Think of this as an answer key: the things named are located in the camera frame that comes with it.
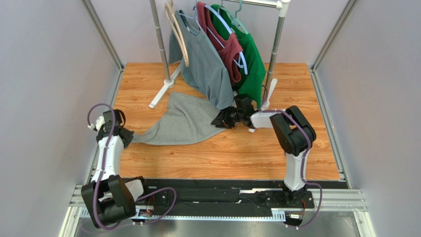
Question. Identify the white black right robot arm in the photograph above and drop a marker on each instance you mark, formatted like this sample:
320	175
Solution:
293	131

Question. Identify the green hanging shirt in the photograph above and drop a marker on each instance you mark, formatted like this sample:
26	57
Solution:
250	83

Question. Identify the blue-grey hanging shirt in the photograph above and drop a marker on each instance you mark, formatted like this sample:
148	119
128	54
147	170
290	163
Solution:
206	73

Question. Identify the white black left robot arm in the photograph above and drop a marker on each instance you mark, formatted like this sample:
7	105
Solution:
108	177

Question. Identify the light blue hanger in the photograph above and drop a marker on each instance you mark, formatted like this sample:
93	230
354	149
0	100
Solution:
223	37

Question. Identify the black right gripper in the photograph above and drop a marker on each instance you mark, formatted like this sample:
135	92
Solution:
228	116

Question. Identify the light grey cloth napkin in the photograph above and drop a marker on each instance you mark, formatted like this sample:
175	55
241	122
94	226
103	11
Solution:
187	121

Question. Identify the teal green hanger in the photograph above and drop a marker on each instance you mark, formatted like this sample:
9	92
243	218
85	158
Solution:
233	16

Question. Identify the wooden hanger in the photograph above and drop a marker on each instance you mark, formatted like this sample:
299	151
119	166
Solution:
170	15

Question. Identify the maroon hanging shirt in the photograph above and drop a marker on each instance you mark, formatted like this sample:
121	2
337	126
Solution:
228	49

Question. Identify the white clothes rack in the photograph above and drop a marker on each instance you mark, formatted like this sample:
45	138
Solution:
268	84

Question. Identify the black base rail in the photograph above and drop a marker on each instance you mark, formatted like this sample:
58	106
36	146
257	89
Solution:
223	198

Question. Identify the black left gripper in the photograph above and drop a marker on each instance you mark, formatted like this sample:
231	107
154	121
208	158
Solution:
129	137

